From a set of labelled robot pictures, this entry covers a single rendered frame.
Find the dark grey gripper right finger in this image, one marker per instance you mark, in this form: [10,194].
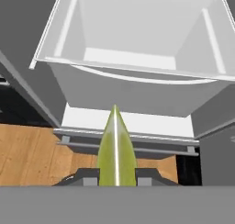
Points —
[147,175]

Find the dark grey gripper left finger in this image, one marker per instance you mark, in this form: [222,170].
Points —
[87,175]

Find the yellow-green lemon wedge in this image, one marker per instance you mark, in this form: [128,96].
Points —
[108,154]

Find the white fridge shelf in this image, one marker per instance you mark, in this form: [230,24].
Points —
[85,119]

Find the clear white fridge drawer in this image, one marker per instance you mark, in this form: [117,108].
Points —
[128,93]

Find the grey fridge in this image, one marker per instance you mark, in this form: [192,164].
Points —
[21,28]

